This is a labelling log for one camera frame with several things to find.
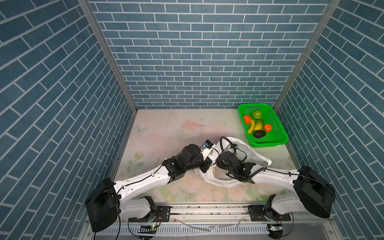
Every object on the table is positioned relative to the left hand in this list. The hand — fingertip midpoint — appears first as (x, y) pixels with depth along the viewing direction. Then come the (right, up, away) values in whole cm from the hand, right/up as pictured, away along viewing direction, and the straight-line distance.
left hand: (214, 158), depth 75 cm
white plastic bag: (+15, +3, -1) cm, 16 cm away
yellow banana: (+31, +16, +33) cm, 48 cm away
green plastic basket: (+50, +9, +33) cm, 60 cm away
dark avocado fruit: (+33, +10, +24) cm, 42 cm away
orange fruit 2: (+41, +15, +30) cm, 53 cm away
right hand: (+3, -3, +13) cm, 14 cm away
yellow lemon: (+35, +16, +32) cm, 50 cm away
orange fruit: (+27, +21, +32) cm, 47 cm away
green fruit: (+36, +24, +36) cm, 57 cm away
